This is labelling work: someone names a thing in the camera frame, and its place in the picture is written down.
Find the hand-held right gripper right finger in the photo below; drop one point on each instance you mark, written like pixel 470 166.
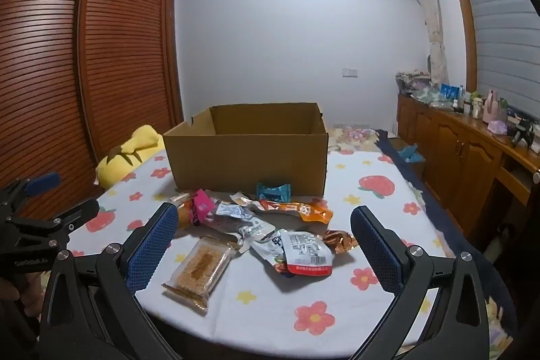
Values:
pixel 377 254

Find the teal wrapped candy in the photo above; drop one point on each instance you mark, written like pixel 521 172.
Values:
pixel 274 192

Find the brown candy wrapper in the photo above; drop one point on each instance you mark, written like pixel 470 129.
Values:
pixel 341 241

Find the brown cardboard box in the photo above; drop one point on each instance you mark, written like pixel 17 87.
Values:
pixel 244 161

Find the white pouch with red label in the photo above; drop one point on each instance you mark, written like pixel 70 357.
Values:
pixel 306 252

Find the window with grey blind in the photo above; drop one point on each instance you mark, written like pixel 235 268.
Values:
pixel 502 27

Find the pile of folded cloths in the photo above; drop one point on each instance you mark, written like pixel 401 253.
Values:
pixel 411 83

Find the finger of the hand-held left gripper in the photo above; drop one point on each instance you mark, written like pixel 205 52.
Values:
pixel 71 218
pixel 42 181

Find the wooden cabinet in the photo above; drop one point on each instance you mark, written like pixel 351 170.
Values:
pixel 455 157

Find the yellow plush toy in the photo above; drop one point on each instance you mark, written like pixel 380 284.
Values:
pixel 126 157

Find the orange snack packet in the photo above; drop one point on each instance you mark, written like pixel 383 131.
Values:
pixel 303 211

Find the yellow-orange snack packet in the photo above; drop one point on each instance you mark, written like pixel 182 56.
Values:
pixel 184 216

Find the teal plastic bag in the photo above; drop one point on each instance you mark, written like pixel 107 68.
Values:
pixel 411 154

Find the colourful floral bedsheet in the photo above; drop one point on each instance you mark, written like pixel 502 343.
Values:
pixel 354 136

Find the white packet with blue print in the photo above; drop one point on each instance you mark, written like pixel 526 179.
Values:
pixel 270 242

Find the wooden shelf with items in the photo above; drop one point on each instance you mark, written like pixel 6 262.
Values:
pixel 476 105

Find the clear-wrapped cereal bar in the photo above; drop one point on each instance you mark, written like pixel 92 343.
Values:
pixel 198 269

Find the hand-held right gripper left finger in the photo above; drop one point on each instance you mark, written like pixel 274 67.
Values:
pixel 149 254

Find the dark blue bedspread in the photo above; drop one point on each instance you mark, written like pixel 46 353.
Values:
pixel 426 195

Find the pink snack packet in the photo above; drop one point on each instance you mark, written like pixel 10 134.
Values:
pixel 203 208

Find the silver snack packet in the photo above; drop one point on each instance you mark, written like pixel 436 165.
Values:
pixel 232 212

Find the brown slatted wardrobe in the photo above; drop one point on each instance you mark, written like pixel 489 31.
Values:
pixel 118 48

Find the white wall switch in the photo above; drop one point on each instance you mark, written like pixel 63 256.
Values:
pixel 349 72

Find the plain white snack packet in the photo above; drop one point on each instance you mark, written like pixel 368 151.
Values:
pixel 249 227

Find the pale floral curtain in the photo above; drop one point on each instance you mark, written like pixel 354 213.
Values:
pixel 432 27

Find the blue printed box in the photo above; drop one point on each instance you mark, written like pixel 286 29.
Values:
pixel 449 92

